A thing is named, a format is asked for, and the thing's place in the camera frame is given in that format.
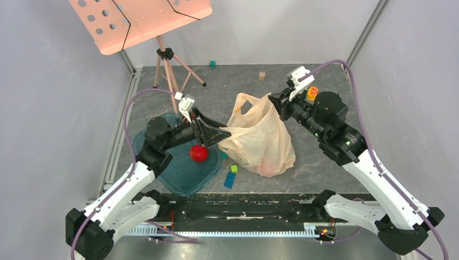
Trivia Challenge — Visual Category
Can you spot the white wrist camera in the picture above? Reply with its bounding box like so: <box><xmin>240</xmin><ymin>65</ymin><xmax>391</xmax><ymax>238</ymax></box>
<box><xmin>174</xmin><ymin>92</ymin><xmax>195</xmax><ymax>121</ymax></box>
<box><xmin>287</xmin><ymin>66</ymin><xmax>314</xmax><ymax>101</ymax></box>

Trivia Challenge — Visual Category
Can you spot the small wooden cube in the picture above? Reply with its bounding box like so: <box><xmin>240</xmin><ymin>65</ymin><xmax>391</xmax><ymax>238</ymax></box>
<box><xmin>258</xmin><ymin>71</ymin><xmax>266</xmax><ymax>81</ymax></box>

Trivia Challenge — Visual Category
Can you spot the pink music stand desk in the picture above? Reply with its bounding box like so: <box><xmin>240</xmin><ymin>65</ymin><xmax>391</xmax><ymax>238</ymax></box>
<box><xmin>69</xmin><ymin>0</ymin><xmax>212</xmax><ymax>55</ymax></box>

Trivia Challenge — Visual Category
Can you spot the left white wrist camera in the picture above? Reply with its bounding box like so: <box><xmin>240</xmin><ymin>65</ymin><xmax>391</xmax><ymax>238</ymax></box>
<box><xmin>174</xmin><ymin>92</ymin><xmax>195</xmax><ymax>121</ymax></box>

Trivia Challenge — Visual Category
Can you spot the aluminium frame rail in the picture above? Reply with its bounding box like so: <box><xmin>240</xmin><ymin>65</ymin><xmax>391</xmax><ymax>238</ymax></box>
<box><xmin>70</xmin><ymin>200</ymin><xmax>418</xmax><ymax>260</ymax></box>

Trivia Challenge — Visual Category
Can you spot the yellow butterfly toy block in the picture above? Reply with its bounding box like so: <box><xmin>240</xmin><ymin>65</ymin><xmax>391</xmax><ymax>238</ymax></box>
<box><xmin>306</xmin><ymin>86</ymin><xmax>319</xmax><ymax>101</ymax></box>

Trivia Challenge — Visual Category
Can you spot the teal plastic tray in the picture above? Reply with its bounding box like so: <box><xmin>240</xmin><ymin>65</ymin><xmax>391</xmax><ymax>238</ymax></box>
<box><xmin>133</xmin><ymin>113</ymin><xmax>221</xmax><ymax>197</ymax></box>

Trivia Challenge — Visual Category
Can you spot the purple cable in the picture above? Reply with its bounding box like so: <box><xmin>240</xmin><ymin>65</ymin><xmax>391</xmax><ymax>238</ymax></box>
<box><xmin>299</xmin><ymin>60</ymin><xmax>450</xmax><ymax>260</ymax></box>
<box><xmin>70</xmin><ymin>88</ymin><xmax>199</xmax><ymax>260</ymax></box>

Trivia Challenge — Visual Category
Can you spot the blue lego brick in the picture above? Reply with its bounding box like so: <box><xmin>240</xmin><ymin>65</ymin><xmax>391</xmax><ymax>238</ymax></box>
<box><xmin>224</xmin><ymin>172</ymin><xmax>237</xmax><ymax>189</ymax></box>

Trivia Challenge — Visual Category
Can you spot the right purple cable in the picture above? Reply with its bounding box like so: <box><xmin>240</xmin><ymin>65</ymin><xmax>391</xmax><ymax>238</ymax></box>
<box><xmin>299</xmin><ymin>60</ymin><xmax>450</xmax><ymax>260</ymax></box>

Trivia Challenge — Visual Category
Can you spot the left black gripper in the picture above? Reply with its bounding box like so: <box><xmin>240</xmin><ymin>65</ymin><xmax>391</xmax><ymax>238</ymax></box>
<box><xmin>162</xmin><ymin>107</ymin><xmax>232</xmax><ymax>150</ymax></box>

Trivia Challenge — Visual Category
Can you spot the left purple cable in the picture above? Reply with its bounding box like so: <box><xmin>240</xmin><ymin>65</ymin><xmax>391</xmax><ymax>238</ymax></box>
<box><xmin>70</xmin><ymin>88</ymin><xmax>199</xmax><ymax>260</ymax></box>

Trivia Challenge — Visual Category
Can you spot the translucent cream plastic bag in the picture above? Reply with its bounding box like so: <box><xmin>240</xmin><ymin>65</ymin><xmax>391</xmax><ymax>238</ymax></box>
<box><xmin>218</xmin><ymin>93</ymin><xmax>296</xmax><ymax>178</ymax></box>

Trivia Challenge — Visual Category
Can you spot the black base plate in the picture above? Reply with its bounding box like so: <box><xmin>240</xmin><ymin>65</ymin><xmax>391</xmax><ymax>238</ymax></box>
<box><xmin>152</xmin><ymin>193</ymin><xmax>331</xmax><ymax>232</ymax></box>

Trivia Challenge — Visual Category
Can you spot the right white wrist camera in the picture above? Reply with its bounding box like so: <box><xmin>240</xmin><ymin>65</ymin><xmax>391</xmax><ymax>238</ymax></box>
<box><xmin>287</xmin><ymin>66</ymin><xmax>314</xmax><ymax>101</ymax></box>

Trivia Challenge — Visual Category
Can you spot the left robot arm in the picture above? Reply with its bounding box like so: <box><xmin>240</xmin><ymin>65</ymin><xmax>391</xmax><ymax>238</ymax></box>
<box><xmin>65</xmin><ymin>107</ymin><xmax>231</xmax><ymax>259</ymax></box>

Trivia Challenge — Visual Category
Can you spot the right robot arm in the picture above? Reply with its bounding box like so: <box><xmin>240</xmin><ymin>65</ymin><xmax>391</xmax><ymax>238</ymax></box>
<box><xmin>268</xmin><ymin>88</ymin><xmax>444</xmax><ymax>255</ymax></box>

